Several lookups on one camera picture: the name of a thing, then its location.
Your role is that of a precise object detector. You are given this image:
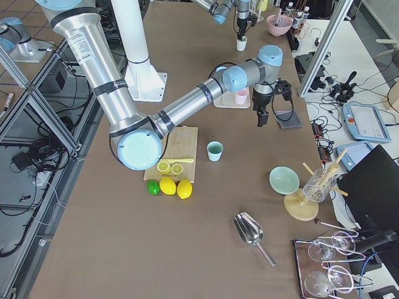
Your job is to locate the yellow lemon middle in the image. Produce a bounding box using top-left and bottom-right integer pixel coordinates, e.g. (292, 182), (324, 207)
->
(159, 177), (176, 195)

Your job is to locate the aluminium frame post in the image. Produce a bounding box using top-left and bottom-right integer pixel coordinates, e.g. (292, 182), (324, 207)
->
(298, 0), (353, 99)

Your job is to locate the beige rabbit tray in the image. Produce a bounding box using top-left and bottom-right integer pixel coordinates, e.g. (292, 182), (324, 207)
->
(213, 88), (250, 109)

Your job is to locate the wine glass upper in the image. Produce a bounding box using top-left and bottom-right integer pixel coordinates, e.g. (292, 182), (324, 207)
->
(307, 230), (355, 262)

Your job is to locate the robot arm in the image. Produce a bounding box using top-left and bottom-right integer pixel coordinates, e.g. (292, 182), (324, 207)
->
(40, 1), (283, 170)
(192, 0), (251, 41)

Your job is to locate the black laptop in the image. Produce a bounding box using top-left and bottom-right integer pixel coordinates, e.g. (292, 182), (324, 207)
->
(338, 145), (398, 232)

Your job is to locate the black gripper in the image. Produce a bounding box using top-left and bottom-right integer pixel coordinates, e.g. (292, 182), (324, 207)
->
(252, 90), (272, 127)
(237, 17), (250, 41)

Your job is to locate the green plastic cup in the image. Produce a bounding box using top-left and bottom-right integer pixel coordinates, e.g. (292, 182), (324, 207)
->
(206, 141), (224, 162)

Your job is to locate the pink plastic cup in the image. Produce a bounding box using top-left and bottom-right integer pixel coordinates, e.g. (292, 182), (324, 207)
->
(234, 88), (249, 105)

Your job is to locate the lemon slice lower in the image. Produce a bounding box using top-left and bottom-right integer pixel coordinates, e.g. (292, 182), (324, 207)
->
(171, 163), (184, 176)

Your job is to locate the steel ice scoop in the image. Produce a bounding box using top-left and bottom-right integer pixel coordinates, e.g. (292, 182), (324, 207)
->
(233, 212), (276, 267)

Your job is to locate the bamboo cutting board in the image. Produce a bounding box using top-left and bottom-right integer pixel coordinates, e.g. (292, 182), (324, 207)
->
(161, 126), (198, 183)

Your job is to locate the yellow plastic knife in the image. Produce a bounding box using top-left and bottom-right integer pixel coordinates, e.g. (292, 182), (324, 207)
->
(160, 158), (195, 163)

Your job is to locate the grey folded cloth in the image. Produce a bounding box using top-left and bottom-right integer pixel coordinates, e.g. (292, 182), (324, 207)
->
(274, 111), (302, 130)

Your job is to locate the wine glass lower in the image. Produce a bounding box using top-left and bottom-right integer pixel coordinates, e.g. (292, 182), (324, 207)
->
(304, 265), (354, 298)

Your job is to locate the metal wine glass rack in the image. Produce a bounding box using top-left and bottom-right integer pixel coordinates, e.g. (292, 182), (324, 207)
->
(293, 230), (373, 298)

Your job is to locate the cream plastic cup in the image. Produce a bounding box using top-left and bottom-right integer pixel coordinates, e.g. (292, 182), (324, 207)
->
(236, 36), (248, 52)

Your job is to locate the pink ice bowl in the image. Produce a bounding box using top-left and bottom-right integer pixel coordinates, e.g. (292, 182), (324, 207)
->
(266, 14), (292, 36)

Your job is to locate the yellow lemon near board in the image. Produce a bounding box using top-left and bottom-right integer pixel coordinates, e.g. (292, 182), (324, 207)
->
(177, 179), (193, 199)

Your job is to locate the lemon slice upper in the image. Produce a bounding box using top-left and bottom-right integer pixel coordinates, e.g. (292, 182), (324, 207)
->
(156, 161), (171, 174)

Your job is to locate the blue teach pendant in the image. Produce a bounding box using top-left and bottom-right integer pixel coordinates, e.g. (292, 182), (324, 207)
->
(342, 103), (392, 143)
(335, 141), (373, 171)

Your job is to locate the green bowl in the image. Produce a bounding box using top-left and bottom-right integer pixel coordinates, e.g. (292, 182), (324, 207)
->
(269, 166), (300, 195)

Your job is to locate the clear glass mug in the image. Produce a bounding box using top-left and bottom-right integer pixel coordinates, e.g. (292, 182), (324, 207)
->
(303, 169), (336, 202)

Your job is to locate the white dish rack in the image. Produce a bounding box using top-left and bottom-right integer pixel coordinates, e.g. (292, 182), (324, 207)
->
(249, 0), (268, 22)

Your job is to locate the lemon slice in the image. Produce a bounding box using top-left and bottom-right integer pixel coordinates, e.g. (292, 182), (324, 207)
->
(171, 163), (184, 176)
(156, 161), (171, 174)

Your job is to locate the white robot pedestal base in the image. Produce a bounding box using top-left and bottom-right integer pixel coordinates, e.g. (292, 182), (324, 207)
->
(111, 0), (167, 103)

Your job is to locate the green lime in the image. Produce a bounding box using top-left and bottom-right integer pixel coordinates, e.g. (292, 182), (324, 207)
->
(147, 181), (160, 195)

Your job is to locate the wooden glass drying stand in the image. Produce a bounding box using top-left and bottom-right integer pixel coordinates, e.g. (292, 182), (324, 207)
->
(284, 149), (348, 221)

